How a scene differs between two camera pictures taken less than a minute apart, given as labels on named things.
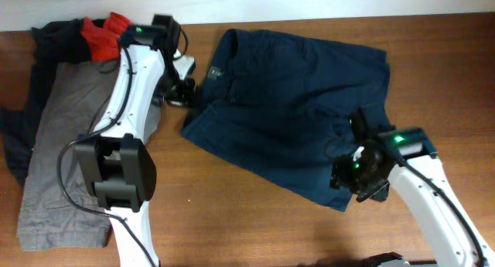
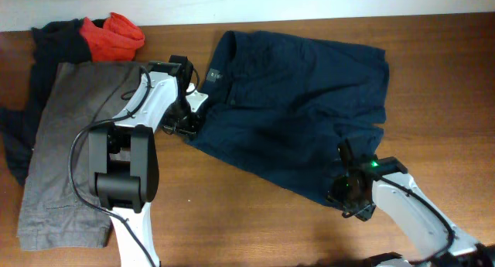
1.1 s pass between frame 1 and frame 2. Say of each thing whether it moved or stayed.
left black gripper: moved
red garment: stayed
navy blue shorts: stayed
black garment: stayed
